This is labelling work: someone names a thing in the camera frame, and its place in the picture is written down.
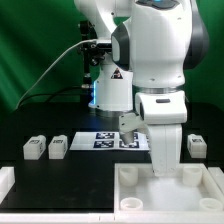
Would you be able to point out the white sheet with tags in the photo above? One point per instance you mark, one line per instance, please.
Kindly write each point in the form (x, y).
(107, 141)

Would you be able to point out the white right obstacle block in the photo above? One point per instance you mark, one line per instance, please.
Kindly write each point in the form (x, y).
(218, 176)

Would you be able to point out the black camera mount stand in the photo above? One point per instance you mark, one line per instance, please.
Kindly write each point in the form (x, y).
(87, 63)

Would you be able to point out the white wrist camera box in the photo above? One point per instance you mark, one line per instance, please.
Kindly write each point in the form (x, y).
(128, 124)

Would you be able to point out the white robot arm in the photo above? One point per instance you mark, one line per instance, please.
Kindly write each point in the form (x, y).
(143, 48)

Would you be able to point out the white square tabletop part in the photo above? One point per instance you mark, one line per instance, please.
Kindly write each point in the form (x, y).
(189, 196)

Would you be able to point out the white left obstacle block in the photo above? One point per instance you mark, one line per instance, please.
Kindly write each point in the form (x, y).
(7, 180)

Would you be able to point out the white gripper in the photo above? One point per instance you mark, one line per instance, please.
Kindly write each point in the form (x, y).
(165, 148)

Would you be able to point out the white obstacle block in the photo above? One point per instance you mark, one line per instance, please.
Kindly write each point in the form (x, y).
(218, 176)
(7, 180)

